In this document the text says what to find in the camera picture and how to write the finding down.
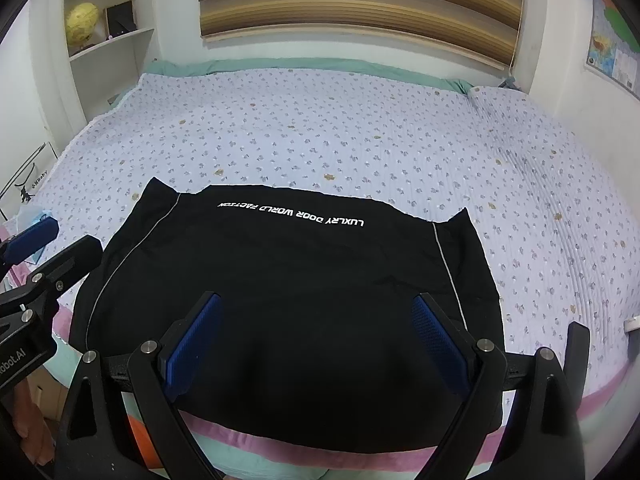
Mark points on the light blue packet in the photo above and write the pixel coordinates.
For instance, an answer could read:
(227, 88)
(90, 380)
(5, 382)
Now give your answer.
(32, 217)

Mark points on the black hooded jacket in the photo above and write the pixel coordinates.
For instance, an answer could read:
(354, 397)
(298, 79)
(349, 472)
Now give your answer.
(300, 285)

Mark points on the floral bed quilt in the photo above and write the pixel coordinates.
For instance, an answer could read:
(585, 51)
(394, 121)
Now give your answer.
(350, 135)

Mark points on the person's left hand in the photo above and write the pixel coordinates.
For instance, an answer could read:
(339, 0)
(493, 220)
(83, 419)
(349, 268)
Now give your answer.
(32, 430)

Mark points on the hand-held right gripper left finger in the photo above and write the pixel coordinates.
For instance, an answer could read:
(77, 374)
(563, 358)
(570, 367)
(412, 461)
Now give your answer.
(192, 350)

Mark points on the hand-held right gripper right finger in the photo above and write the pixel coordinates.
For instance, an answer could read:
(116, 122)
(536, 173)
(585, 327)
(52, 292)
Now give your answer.
(442, 345)

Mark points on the wall map poster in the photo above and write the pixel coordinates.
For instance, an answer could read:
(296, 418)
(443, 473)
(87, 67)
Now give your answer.
(612, 35)

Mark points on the small black frame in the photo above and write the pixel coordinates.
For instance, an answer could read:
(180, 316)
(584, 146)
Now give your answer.
(120, 19)

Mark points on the white object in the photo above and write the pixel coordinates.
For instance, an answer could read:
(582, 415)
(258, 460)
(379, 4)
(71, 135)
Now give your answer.
(633, 324)

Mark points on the yellow ball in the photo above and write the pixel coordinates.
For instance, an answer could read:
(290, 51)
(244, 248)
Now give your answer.
(82, 22)

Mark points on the white printed paper bag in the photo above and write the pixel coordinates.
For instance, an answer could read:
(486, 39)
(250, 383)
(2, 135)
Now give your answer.
(25, 175)

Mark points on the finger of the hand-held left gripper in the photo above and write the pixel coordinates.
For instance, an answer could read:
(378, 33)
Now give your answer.
(70, 262)
(32, 240)

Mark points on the white bookshelf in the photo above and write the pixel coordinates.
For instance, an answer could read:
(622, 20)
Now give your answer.
(115, 55)

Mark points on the brown striped window blind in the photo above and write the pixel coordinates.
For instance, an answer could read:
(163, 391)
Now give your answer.
(350, 10)

